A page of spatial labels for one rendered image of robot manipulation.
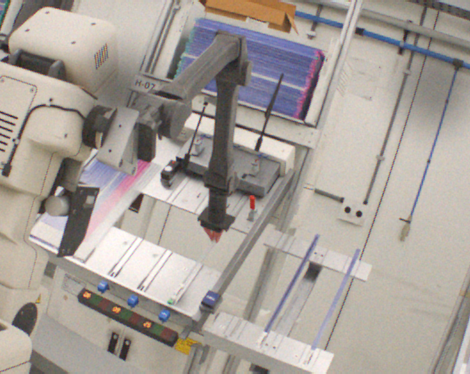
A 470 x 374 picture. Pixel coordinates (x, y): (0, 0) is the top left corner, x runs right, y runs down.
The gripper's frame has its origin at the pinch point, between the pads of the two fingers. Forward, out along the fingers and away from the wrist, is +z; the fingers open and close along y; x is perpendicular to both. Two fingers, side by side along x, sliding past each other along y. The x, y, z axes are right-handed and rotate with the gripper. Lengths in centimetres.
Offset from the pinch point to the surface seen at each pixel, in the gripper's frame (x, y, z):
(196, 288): 18.5, -3.2, 3.6
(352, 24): -77, -13, -49
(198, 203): -12.5, 12.8, 0.0
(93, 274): 29.6, 27.1, 4.3
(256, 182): -24.2, -2.7, -7.4
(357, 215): -144, -20, 92
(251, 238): -5.8, -9.9, -0.4
